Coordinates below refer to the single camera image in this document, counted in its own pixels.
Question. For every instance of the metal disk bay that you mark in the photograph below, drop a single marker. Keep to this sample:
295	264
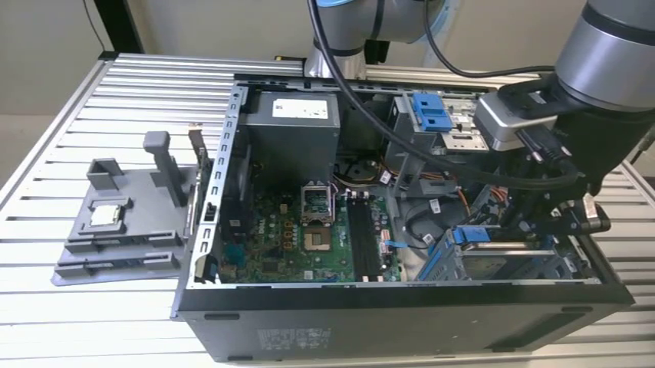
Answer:
444	264

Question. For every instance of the blue drive latch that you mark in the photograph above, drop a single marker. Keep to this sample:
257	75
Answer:
429	111

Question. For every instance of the grey metal drive cage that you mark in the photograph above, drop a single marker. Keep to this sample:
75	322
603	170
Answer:
401	176

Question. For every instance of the round black fan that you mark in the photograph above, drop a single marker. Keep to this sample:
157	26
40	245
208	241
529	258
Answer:
360	168

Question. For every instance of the black RAM slot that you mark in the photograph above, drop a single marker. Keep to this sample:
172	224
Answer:
356	237
363	237
369	237

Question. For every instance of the CPU socket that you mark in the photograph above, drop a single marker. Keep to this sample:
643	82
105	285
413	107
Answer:
317	239

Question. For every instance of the grey power supply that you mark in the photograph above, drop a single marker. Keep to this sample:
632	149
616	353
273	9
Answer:
291	145

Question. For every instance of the green motherboard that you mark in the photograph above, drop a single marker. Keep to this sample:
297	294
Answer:
327	264

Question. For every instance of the black PC case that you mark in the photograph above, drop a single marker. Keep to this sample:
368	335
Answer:
357	326

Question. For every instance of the grey parts rack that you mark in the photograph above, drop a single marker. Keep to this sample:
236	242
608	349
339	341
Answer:
143	214

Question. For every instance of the RAM stick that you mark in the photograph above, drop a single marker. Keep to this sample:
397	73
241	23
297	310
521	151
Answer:
115	265
120	241

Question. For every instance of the silver CPU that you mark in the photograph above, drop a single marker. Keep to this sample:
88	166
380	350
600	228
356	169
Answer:
107	215

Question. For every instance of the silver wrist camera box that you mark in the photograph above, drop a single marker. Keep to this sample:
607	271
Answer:
499	122

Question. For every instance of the black metal post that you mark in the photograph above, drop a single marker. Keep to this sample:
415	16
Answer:
123	27

